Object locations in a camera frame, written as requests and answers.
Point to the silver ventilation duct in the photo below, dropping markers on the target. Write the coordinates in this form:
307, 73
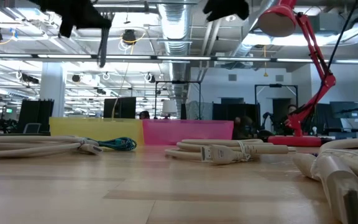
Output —
174, 37

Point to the red desk lamp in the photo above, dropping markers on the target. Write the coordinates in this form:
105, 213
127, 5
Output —
294, 141

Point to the person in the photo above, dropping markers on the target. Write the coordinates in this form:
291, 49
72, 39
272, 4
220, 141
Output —
242, 124
291, 109
145, 115

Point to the black curtain partition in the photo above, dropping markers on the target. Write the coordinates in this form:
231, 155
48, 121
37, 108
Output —
225, 112

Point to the black stand frame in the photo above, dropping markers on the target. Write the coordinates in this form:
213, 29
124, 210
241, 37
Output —
179, 82
275, 85

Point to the grey background monitor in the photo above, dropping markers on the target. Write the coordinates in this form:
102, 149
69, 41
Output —
344, 109

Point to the yellow plastic bin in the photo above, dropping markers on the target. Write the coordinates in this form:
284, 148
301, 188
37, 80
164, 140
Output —
98, 129

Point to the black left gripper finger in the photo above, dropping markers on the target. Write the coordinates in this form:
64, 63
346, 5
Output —
93, 6
85, 20

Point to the black partition panel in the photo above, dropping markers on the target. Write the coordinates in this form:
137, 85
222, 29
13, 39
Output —
36, 115

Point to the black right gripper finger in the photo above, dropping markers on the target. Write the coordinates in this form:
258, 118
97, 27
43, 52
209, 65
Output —
214, 9

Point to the grey office chair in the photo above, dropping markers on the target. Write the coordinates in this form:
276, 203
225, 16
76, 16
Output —
32, 128

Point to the pink plastic bin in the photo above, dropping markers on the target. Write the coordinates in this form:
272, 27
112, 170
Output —
188, 132

